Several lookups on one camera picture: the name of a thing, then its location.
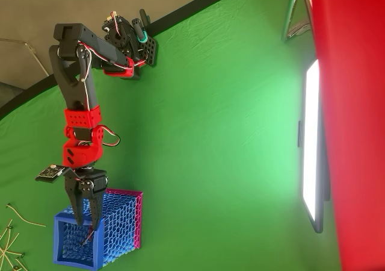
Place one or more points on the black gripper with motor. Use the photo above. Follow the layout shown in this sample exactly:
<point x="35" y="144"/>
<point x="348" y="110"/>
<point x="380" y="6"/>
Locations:
<point x="97" y="181"/>

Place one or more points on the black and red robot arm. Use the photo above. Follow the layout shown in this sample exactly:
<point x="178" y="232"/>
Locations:
<point x="75" y="90"/>

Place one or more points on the thin beige stick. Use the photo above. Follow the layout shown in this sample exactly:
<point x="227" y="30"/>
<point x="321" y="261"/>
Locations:
<point x="87" y="238"/>

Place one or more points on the blue and pink lattice basket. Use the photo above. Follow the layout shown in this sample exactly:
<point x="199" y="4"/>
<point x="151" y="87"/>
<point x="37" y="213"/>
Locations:
<point x="120" y="216"/>

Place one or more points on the thin curved yellow-green cable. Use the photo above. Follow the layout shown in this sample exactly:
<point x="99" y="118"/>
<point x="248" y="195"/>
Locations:
<point x="22" y="219"/>

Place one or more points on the thin light wooden stick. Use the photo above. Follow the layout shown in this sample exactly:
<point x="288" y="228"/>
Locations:
<point x="7" y="262"/>
<point x="6" y="231"/>
<point x="12" y="253"/>
<point x="10" y="243"/>

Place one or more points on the green cloth with black edge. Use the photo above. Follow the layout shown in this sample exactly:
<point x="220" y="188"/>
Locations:
<point x="210" y="102"/>

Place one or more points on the white glowing light panel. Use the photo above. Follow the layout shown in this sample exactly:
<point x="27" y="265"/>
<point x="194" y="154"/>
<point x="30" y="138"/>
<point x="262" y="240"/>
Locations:
<point x="311" y="147"/>

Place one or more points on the large red panel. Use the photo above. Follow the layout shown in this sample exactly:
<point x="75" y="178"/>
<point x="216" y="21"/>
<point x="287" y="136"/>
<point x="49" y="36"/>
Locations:
<point x="355" y="102"/>

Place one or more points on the small black camera board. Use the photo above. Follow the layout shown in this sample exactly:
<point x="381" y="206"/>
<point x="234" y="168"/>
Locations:
<point x="51" y="173"/>

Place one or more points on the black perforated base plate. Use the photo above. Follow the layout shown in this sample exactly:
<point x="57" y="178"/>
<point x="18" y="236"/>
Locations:
<point x="151" y="51"/>

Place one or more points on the metal stand frame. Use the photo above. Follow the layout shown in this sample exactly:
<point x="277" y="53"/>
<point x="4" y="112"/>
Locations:
<point x="290" y="12"/>

